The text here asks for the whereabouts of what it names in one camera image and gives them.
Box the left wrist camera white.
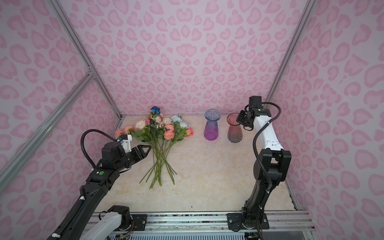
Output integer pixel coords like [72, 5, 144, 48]
[117, 134, 133, 153]

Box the pink rose far left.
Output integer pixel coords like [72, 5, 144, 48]
[114, 129, 124, 139]

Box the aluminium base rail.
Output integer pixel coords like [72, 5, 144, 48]
[80, 210, 319, 240]

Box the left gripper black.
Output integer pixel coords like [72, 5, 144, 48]
[115, 144, 151, 172]

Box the cream white rose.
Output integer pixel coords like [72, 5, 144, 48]
[135, 120, 147, 130]

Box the pink spray rose stem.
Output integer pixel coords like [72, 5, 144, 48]
[164, 124, 175, 140]

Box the purple glass vase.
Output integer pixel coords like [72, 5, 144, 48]
[204, 109, 221, 141]

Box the red pink rose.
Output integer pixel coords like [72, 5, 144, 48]
[185, 128, 194, 137]

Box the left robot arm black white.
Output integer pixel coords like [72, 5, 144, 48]
[48, 142, 152, 240]

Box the dark blue rose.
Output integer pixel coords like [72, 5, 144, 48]
[151, 106, 161, 117]

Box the small cream rose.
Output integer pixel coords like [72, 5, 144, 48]
[163, 118, 172, 125]

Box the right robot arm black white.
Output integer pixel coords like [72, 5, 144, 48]
[237, 96, 292, 231]

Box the red grey glass vase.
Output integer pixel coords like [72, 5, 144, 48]
[227, 113, 243, 143]

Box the diagonal aluminium frame bar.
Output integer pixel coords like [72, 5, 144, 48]
[1, 71, 95, 193]

